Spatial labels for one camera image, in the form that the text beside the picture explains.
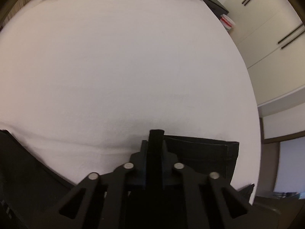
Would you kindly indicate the red white package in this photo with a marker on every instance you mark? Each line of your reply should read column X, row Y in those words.
column 227, row 22

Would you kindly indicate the black pants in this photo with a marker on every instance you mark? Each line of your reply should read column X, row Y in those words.
column 33, row 196

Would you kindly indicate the black nightstand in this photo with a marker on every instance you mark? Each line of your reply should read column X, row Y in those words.
column 216, row 7

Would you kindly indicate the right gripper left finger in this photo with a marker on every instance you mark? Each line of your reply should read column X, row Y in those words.
column 138, row 159

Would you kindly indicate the white bed sheet mattress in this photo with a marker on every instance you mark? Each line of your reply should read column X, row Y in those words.
column 84, row 81

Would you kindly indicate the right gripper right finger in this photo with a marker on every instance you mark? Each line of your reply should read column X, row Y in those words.
column 170, row 175

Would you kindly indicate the white wardrobe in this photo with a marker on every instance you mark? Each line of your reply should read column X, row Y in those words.
column 258, row 27

